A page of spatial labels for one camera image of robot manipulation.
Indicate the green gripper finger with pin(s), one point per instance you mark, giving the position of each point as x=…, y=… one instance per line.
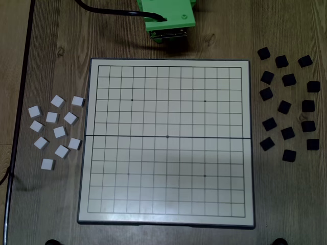
x=159, y=40

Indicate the white cube stone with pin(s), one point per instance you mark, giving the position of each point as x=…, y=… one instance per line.
x=41, y=143
x=52, y=117
x=35, y=111
x=74, y=143
x=70, y=118
x=37, y=126
x=78, y=101
x=58, y=101
x=48, y=164
x=62, y=151
x=60, y=132

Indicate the black cube stone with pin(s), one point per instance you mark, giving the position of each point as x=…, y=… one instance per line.
x=269, y=124
x=308, y=126
x=308, y=106
x=264, y=53
x=267, y=144
x=313, y=86
x=288, y=133
x=289, y=79
x=289, y=155
x=305, y=61
x=267, y=77
x=313, y=144
x=281, y=61
x=284, y=107
x=266, y=93

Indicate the white grid go board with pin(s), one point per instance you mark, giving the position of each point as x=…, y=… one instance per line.
x=178, y=153

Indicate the black table edge strip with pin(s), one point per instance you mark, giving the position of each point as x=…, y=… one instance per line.
x=15, y=127

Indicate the black stand foot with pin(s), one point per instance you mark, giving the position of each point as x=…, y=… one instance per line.
x=52, y=242
x=280, y=242

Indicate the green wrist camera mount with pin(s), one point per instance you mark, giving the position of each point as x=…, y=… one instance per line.
x=166, y=10

